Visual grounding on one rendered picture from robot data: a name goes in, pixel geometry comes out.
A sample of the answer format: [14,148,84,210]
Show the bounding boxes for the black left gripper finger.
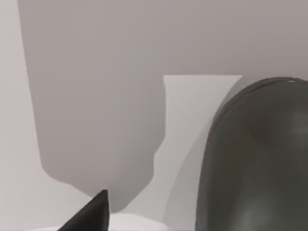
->
[56,189,111,231]

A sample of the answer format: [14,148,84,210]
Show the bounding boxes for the dark grey rounded object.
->
[194,77,308,231]

